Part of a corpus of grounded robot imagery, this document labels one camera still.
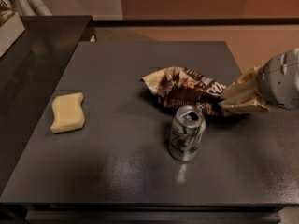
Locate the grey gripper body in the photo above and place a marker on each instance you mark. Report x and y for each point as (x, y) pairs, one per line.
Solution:
(281, 79)

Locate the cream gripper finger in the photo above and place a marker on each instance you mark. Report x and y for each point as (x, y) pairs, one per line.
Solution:
(243, 101)
(246, 82)

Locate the brown chip bag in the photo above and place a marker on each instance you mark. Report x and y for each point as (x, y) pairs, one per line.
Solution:
(175, 87)

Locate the silver green 7up can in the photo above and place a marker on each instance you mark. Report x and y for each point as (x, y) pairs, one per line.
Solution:
(187, 129)

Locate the snack bag on box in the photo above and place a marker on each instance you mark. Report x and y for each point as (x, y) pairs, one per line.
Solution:
(6, 11)

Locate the yellow sponge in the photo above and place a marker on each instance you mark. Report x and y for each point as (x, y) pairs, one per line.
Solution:
(68, 113)

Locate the dark side table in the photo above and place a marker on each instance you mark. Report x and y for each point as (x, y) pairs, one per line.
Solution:
(29, 73)

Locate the white box at left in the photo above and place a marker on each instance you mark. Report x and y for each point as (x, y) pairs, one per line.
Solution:
(10, 31)

